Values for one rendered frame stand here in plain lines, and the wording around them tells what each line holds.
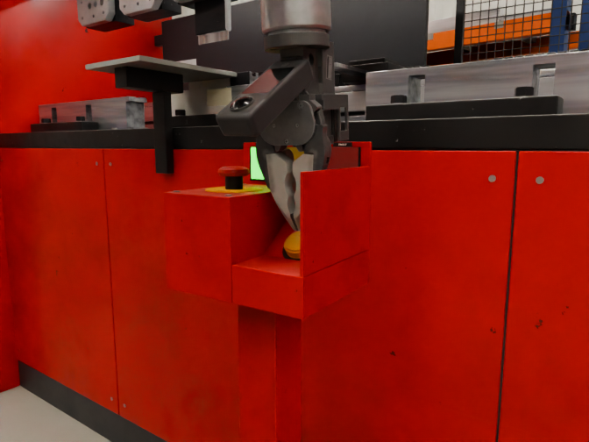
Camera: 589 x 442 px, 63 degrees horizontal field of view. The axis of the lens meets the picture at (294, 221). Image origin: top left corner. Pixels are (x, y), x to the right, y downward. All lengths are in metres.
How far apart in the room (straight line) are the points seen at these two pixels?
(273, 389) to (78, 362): 1.06
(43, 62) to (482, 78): 1.50
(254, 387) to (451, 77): 0.58
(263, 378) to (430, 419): 0.34
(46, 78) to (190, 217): 1.42
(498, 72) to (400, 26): 0.70
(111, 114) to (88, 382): 0.78
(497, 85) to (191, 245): 0.54
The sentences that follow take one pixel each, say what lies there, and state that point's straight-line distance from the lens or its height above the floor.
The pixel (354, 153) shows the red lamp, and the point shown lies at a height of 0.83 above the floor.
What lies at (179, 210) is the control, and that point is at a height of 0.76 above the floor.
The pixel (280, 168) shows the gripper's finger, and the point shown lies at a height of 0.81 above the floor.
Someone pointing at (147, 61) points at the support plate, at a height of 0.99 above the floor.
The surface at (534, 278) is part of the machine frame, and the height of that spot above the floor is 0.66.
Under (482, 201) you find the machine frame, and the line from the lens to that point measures 0.73.
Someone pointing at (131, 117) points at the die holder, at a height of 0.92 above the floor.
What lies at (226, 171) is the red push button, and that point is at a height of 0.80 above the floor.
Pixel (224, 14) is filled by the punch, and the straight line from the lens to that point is 1.21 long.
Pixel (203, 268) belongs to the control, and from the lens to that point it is 0.57.
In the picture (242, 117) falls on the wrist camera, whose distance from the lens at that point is 0.45.
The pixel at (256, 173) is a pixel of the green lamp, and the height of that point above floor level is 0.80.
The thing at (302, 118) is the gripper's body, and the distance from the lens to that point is 0.51.
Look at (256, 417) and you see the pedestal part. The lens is 0.66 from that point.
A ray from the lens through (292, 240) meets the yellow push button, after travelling 0.56.
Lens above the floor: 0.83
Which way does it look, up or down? 9 degrees down
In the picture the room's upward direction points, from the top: straight up
